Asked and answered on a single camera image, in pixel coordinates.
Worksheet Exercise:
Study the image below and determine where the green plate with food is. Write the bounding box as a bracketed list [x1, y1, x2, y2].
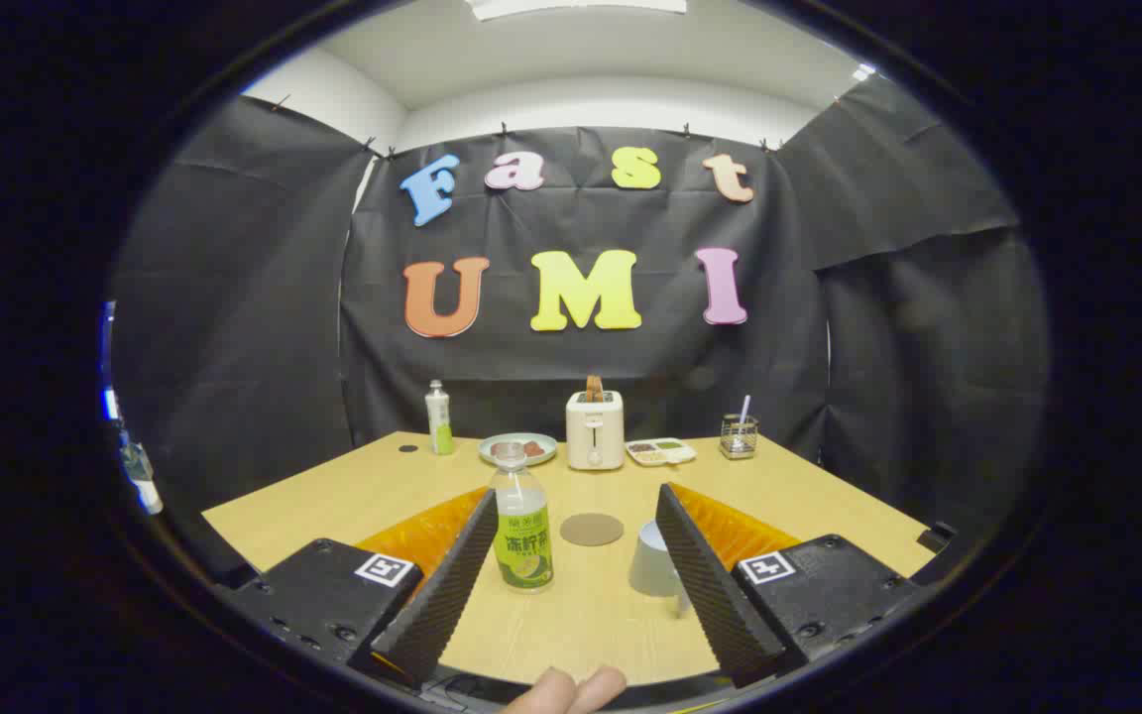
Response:
[478, 432, 559, 467]

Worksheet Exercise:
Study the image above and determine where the white divided snack tray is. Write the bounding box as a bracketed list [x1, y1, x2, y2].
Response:
[625, 437, 698, 467]

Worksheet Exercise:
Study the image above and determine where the wooden table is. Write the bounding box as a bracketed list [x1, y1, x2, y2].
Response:
[201, 429, 937, 687]

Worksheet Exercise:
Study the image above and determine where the ceiling light panel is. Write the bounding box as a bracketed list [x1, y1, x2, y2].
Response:
[465, 0, 689, 21]

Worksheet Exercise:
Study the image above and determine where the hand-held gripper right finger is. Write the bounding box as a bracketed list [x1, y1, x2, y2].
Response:
[654, 482, 924, 687]

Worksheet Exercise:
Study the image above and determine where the white toaster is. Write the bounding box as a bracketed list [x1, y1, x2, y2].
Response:
[566, 390, 626, 471]

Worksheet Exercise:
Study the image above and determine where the clear juice bottle green label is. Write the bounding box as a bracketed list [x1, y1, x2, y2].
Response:
[490, 441, 554, 593]

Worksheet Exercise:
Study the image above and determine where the black backdrop cloth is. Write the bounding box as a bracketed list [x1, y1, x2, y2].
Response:
[110, 74, 1053, 586]

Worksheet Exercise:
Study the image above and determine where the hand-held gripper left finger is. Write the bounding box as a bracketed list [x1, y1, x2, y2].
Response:
[219, 486, 501, 690]

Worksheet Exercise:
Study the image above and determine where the round brown coaster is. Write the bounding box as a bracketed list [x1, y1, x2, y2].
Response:
[559, 513, 625, 547]

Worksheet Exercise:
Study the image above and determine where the small white green bottle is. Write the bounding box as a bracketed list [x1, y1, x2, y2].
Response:
[425, 380, 455, 456]

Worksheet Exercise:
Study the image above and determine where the grey cup with handle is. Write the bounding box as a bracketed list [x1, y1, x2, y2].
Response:
[628, 520, 691, 618]

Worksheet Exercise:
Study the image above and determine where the glass holder with straw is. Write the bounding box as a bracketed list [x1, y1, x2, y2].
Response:
[719, 395, 759, 460]

